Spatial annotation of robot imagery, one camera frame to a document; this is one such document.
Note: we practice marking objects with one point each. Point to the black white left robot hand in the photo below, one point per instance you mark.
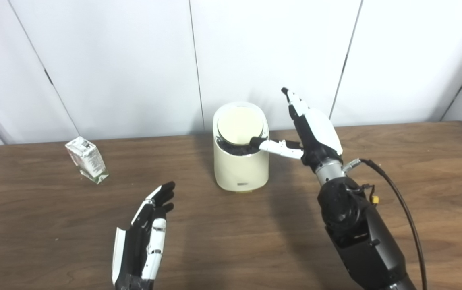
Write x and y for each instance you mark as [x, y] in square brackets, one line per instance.
[134, 249]

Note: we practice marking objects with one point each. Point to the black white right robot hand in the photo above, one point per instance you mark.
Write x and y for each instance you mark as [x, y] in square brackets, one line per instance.
[321, 131]

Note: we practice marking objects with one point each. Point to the round cream bin lid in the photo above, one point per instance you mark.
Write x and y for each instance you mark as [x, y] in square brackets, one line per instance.
[239, 125]

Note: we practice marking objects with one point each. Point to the cream-colored bin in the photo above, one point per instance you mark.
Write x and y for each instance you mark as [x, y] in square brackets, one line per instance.
[239, 171]

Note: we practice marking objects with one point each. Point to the white green milk carton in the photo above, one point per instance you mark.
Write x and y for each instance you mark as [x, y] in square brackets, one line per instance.
[87, 160]

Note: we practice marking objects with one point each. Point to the black bin liner bag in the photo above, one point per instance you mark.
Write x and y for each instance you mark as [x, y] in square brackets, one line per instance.
[239, 150]

